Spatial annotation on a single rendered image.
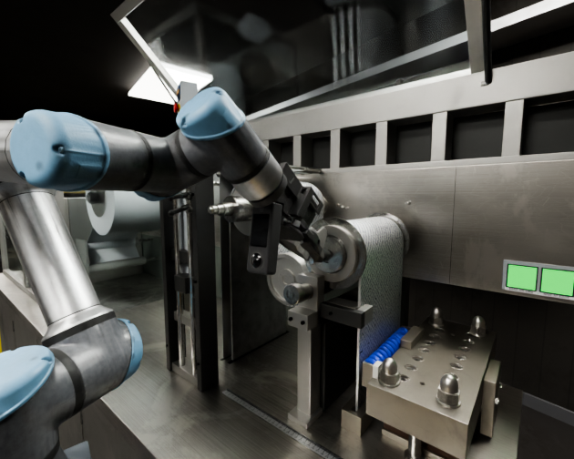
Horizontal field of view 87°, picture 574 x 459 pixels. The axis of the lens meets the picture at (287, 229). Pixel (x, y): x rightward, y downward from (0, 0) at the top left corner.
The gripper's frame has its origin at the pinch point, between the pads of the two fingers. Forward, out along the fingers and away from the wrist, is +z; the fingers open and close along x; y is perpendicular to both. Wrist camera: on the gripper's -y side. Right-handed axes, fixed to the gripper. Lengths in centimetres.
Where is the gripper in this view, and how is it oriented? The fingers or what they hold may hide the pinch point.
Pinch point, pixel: (313, 260)
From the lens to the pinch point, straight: 60.7
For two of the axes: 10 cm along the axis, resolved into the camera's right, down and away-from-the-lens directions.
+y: 4.0, -8.2, 4.1
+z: 4.9, 5.7, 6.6
